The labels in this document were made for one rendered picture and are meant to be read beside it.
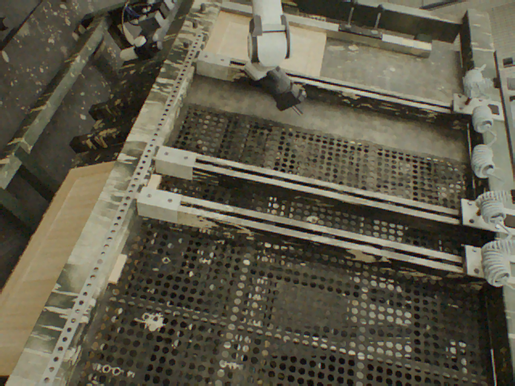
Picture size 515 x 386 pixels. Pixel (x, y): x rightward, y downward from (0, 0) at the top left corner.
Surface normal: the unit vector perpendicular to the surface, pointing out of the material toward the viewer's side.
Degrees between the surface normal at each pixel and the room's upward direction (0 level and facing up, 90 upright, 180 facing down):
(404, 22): 90
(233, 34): 60
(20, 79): 0
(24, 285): 90
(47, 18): 0
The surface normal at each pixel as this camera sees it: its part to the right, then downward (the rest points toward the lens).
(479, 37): 0.11, -0.61
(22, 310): -0.39, -0.64
